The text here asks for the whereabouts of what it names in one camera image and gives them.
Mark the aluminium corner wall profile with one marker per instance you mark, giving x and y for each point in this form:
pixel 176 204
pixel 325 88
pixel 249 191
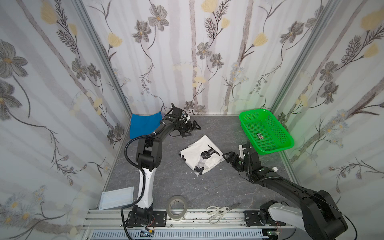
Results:
pixel 95 40
pixel 323 20

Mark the folded blue t-shirt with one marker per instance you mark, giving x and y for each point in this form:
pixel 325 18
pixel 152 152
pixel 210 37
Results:
pixel 144 125

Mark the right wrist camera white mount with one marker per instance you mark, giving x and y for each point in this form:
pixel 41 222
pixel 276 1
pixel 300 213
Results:
pixel 241 153

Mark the white t-shirt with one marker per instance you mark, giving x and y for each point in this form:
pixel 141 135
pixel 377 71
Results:
pixel 202 156

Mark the aluminium corner wall profile left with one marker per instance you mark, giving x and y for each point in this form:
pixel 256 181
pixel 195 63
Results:
pixel 95 40

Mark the roll of clear tape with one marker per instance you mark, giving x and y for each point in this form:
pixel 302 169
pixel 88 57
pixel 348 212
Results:
pixel 176 208

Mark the white handled scissors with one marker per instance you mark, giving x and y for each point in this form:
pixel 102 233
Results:
pixel 217 213

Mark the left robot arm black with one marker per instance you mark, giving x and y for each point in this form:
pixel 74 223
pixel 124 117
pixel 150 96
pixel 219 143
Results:
pixel 145 154

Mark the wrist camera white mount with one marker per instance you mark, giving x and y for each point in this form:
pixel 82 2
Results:
pixel 241 153
pixel 184 118

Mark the green plastic laundry basket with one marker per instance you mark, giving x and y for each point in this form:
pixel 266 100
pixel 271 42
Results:
pixel 265 133

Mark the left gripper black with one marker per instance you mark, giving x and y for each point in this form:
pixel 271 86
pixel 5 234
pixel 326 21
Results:
pixel 186 126

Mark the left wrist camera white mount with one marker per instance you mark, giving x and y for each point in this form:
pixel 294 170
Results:
pixel 184 118

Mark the aluminium corner wall profile right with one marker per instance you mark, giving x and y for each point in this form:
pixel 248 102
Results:
pixel 323 20

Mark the white slotted cable duct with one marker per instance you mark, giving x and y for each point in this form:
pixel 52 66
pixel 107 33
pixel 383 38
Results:
pixel 205 234

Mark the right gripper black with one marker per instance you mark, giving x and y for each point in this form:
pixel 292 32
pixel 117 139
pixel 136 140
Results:
pixel 235 159

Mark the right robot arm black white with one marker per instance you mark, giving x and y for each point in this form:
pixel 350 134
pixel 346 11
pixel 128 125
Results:
pixel 314 212

